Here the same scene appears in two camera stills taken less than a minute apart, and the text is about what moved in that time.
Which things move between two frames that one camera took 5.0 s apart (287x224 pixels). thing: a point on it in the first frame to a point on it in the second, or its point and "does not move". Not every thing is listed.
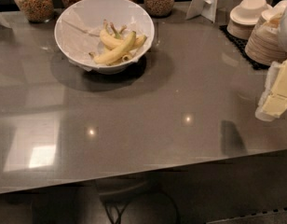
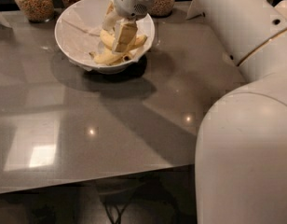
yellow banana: x=111 y=43 does not move
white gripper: x=286 y=28 to x=129 y=3
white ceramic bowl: x=78 y=26 does not move
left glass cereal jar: x=35 y=2 does not move
